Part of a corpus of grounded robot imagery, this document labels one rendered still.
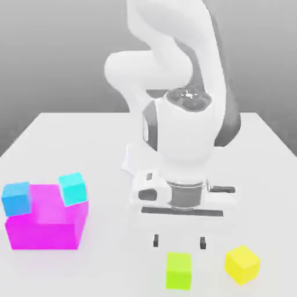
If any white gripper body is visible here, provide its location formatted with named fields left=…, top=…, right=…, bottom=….
left=128, top=200, right=238, bottom=234

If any small lime green cube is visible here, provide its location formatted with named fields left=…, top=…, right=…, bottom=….
left=165, top=252, right=193, bottom=291

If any small yellow cube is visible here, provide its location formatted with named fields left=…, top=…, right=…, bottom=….
left=224, top=245, right=262, bottom=287

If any small cyan cube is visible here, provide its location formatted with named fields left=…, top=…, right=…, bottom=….
left=57, top=172, right=88, bottom=207

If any small blue cube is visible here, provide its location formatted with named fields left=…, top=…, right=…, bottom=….
left=1, top=182, right=33, bottom=218

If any large magenta box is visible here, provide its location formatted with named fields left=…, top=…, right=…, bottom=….
left=4, top=183, right=89, bottom=251

